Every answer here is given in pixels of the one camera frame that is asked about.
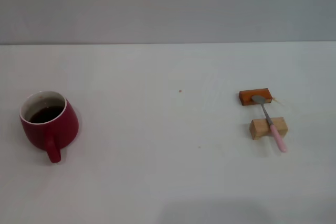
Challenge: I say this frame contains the red ceramic cup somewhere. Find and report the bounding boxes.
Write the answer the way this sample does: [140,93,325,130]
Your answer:
[19,90,79,164]

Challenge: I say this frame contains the pink handled metal spoon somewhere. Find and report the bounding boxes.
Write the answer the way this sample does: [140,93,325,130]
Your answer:
[251,95,288,153]

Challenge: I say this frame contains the dark orange wooden block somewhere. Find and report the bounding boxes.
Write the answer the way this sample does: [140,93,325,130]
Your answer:
[239,87,273,107]

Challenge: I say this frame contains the light wooden block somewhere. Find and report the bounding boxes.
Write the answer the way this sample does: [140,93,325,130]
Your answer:
[249,116,289,141]

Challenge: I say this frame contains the dark coffee liquid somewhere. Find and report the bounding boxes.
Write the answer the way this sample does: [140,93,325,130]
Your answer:
[27,105,65,124]

